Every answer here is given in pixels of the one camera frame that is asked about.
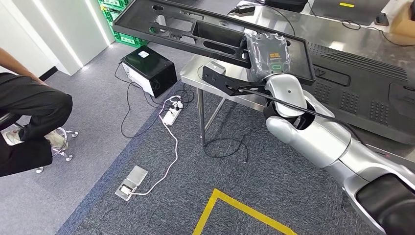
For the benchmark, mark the black and white box device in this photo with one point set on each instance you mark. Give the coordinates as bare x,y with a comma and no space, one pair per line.
149,65

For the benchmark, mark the black plastic license plate frame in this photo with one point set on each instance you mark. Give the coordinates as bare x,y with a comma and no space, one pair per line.
300,61

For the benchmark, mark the person's forearm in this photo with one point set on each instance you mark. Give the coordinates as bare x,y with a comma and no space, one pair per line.
13,63

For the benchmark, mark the grey laptop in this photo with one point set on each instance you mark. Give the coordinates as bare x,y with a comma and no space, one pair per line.
350,14

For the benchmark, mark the black flat device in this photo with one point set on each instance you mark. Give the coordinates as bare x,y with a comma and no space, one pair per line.
285,5

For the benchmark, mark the cardboard box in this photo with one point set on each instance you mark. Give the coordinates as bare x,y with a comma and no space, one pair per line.
403,22

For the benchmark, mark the large black ribbed car panel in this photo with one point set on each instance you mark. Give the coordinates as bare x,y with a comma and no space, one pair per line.
373,90

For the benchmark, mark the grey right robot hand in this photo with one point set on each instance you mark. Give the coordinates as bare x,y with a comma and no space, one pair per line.
269,55

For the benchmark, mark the black power adapter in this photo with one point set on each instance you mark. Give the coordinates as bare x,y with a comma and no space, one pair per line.
244,9

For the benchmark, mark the white power strip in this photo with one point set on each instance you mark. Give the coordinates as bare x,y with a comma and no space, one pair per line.
170,118

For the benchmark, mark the yellow floor tape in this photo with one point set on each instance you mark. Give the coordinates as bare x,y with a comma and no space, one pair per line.
206,211

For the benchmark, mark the stainless steel workbench table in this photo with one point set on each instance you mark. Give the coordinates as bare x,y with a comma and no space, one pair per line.
340,35

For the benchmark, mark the metal floor socket plate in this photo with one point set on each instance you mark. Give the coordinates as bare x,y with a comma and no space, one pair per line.
131,183

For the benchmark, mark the person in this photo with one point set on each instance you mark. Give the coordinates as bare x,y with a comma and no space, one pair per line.
32,103

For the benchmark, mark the green plastic crate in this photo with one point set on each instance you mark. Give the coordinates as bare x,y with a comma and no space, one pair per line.
129,40
113,4

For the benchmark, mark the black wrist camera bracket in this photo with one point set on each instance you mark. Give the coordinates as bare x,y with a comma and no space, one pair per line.
223,84

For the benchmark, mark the black computer mouse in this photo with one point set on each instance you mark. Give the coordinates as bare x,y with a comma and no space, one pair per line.
382,20

